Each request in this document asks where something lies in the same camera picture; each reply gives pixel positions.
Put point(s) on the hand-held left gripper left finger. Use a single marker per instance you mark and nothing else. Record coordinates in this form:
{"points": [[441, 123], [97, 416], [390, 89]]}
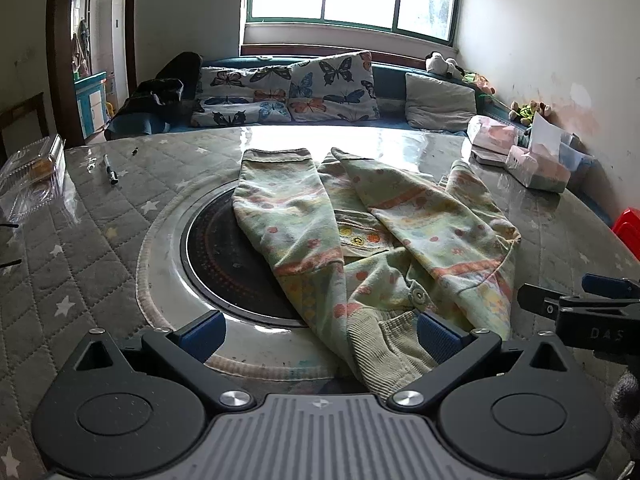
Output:
{"points": [[202, 334]]}

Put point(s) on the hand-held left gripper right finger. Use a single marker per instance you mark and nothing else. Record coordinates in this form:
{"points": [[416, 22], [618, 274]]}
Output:
{"points": [[437, 336]]}

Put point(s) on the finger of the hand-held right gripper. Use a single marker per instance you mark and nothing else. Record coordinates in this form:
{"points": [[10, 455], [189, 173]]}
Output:
{"points": [[607, 286], [540, 301]]}

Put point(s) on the colourful striped towel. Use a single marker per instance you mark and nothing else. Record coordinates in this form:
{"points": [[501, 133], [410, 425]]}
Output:
{"points": [[300, 220]]}

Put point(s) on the hanging clothes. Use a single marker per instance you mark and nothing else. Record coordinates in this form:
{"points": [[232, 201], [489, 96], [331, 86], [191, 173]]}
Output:
{"points": [[81, 45]]}

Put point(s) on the person's right hand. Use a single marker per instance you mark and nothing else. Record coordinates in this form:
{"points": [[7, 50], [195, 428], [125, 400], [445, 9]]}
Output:
{"points": [[627, 400]]}

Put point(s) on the red plastic stool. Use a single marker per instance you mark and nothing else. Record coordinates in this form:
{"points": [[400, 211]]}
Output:
{"points": [[627, 227]]}

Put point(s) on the round black built-in hotplate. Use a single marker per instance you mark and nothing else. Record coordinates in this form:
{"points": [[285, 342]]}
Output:
{"points": [[215, 250]]}

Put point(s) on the clear plastic storage box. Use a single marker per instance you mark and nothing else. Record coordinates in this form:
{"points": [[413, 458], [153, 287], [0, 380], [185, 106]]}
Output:
{"points": [[575, 157]]}

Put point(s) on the flat grey book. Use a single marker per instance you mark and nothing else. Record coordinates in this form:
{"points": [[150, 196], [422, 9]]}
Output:
{"points": [[487, 157]]}

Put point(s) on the white paper sheet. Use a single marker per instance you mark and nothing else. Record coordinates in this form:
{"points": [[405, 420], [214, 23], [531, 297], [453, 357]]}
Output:
{"points": [[546, 132]]}

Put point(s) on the pink soft tissue pack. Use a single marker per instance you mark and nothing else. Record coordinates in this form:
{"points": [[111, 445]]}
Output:
{"points": [[492, 132]]}

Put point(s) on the black and white marker pen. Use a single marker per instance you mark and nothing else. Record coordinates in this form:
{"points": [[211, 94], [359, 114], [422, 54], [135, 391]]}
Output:
{"points": [[111, 172]]}

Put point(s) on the brown and green plush toy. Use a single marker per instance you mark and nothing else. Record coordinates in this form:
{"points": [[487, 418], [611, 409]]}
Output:
{"points": [[530, 111]]}

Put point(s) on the plain grey pillow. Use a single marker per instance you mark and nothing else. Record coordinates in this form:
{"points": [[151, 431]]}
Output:
{"points": [[440, 105]]}

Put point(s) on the green and pink plush toy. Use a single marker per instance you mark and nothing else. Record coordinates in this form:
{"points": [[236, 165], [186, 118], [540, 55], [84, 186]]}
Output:
{"points": [[477, 82]]}

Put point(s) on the clear plastic food container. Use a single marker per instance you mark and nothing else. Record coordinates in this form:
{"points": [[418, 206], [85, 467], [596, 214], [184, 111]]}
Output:
{"points": [[30, 180]]}

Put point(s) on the wide butterfly print pillow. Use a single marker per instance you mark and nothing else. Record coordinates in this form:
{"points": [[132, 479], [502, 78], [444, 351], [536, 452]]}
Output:
{"points": [[240, 95]]}

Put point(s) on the blue corner sofa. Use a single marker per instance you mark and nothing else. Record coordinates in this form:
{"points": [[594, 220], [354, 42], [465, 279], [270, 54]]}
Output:
{"points": [[390, 85]]}

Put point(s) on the white plush toy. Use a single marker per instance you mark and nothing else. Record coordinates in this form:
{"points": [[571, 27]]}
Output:
{"points": [[442, 64]]}

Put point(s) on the light blue cabinet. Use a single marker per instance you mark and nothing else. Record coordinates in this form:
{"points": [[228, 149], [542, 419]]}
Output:
{"points": [[90, 102]]}

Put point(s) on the black bag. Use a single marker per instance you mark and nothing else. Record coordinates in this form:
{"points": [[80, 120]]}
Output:
{"points": [[170, 77]]}

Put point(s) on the square butterfly print pillow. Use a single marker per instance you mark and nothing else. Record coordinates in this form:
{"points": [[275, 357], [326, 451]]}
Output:
{"points": [[330, 90]]}

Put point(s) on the dark wooden chair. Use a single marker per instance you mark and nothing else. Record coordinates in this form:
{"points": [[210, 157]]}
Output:
{"points": [[27, 112]]}

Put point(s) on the dark wooden door frame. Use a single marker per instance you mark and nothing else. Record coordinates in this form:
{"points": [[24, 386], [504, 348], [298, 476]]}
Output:
{"points": [[62, 60]]}

